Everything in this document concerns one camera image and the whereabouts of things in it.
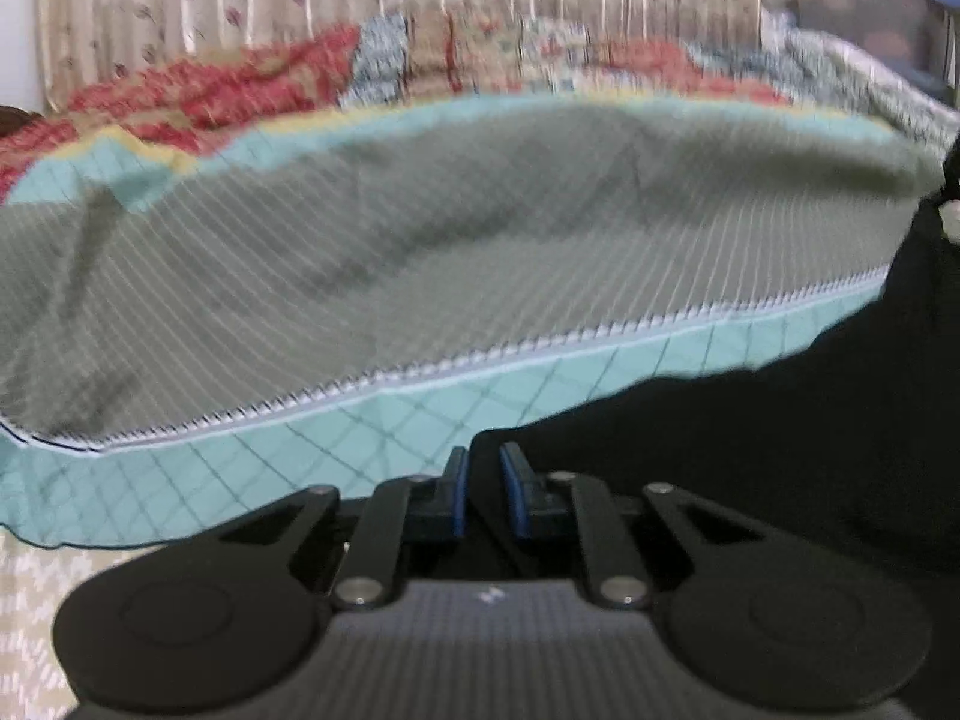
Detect black pants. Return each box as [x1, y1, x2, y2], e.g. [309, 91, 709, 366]
[472, 191, 960, 593]

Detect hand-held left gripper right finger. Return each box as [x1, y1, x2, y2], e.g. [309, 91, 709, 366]
[499, 442, 760, 610]

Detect red patchwork quilt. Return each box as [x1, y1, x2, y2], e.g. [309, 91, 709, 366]
[0, 11, 960, 205]

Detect grey quilt with teal border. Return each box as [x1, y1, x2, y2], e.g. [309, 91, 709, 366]
[0, 94, 947, 550]

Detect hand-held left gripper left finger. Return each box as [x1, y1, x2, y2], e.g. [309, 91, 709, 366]
[217, 446, 472, 612]

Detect beige chevron bed sheet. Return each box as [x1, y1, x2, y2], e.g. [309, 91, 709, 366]
[0, 529, 155, 720]

